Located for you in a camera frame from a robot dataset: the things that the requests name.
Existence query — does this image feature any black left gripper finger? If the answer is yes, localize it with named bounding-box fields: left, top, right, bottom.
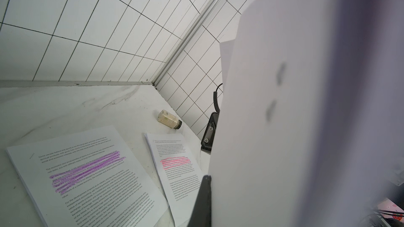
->
left=188, top=175, right=211, bottom=227

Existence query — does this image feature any pink highlighted paper document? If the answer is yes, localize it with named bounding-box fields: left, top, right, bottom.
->
left=145, top=133, right=204, bottom=227

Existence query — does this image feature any purple highlighted paper document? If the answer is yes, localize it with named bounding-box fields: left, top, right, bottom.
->
left=6, top=126, right=168, bottom=227

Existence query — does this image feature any blue highlighted paper document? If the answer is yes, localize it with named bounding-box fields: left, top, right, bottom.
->
left=209, top=0, right=404, bottom=227

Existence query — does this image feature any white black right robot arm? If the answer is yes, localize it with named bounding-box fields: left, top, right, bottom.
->
left=201, top=83, right=223, bottom=153

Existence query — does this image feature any small beige spice jar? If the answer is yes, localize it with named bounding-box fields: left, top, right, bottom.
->
left=157, top=110, right=183, bottom=129

